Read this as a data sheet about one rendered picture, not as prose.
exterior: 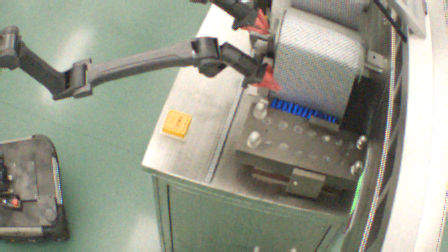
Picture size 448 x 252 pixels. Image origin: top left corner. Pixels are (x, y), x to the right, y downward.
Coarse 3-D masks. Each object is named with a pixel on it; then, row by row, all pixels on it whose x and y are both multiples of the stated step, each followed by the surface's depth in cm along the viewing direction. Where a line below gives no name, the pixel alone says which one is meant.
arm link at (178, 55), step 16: (176, 48) 172; (192, 48) 176; (208, 48) 172; (96, 64) 170; (112, 64) 170; (128, 64) 170; (144, 64) 170; (160, 64) 172; (176, 64) 173; (192, 64) 174; (96, 80) 170; (112, 80) 174; (80, 96) 170
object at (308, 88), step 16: (288, 64) 175; (288, 80) 180; (304, 80) 178; (320, 80) 175; (336, 80) 173; (288, 96) 186; (304, 96) 184; (320, 96) 181; (336, 96) 179; (336, 112) 185
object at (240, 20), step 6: (240, 0) 169; (252, 0) 172; (234, 6) 167; (240, 6) 168; (246, 6) 169; (252, 6) 170; (228, 12) 168; (234, 12) 168; (240, 12) 168; (246, 12) 169; (234, 18) 171; (240, 18) 170; (246, 18) 169; (234, 24) 172; (240, 24) 169; (246, 24) 168; (234, 30) 172
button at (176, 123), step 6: (168, 114) 196; (174, 114) 196; (180, 114) 196; (186, 114) 196; (168, 120) 194; (174, 120) 195; (180, 120) 195; (186, 120) 195; (162, 126) 193; (168, 126) 193; (174, 126) 193; (180, 126) 194; (186, 126) 194; (168, 132) 194; (174, 132) 193; (180, 132) 193; (186, 132) 195
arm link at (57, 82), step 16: (0, 32) 138; (16, 32) 139; (0, 64) 137; (16, 64) 141; (32, 64) 150; (48, 64) 160; (80, 64) 171; (48, 80) 162; (64, 80) 170; (80, 80) 169; (64, 96) 171
